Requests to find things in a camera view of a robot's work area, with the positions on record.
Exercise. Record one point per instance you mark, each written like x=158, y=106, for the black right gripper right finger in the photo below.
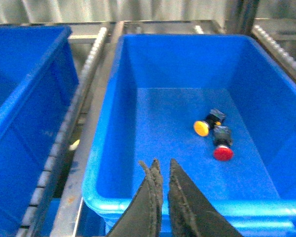
x=191, y=214

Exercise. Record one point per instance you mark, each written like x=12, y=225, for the red mushroom push button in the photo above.
x=222, y=142

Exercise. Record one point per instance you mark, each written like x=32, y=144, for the blue plastic bin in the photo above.
x=37, y=83
x=159, y=86

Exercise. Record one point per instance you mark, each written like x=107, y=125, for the white roller track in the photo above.
x=35, y=214

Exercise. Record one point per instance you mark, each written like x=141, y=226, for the blue right plastic bin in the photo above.
x=159, y=86

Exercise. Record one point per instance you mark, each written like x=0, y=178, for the yellow tag below rail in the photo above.
x=74, y=145

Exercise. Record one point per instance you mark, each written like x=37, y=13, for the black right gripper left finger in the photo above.
x=143, y=216

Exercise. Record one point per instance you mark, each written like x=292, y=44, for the blue left plastic bin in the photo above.
x=37, y=83

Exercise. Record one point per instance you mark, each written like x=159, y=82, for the yellow push button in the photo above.
x=214, y=118

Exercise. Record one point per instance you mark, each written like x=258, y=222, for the metal centre rail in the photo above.
x=94, y=78

